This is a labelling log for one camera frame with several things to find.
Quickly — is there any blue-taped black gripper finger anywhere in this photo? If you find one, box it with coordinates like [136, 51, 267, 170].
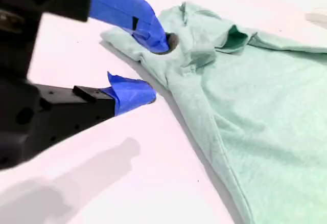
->
[25, 0, 180, 55]
[38, 71, 157, 156]

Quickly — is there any pale green T-shirt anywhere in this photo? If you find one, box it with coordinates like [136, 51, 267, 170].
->
[99, 1, 327, 224]

